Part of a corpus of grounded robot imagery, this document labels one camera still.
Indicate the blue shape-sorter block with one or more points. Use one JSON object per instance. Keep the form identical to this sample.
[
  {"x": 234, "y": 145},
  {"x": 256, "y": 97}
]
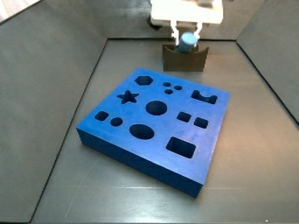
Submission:
[{"x": 158, "y": 124}]

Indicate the light blue oval cylinder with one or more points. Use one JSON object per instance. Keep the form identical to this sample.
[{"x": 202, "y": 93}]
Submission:
[{"x": 186, "y": 42}]

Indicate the dark cradle fixture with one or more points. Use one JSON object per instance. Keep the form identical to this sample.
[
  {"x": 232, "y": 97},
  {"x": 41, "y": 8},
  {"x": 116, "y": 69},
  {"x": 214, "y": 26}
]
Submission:
[{"x": 184, "y": 62}]

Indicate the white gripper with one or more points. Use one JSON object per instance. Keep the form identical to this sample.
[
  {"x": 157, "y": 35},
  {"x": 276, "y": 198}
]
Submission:
[{"x": 186, "y": 11}]

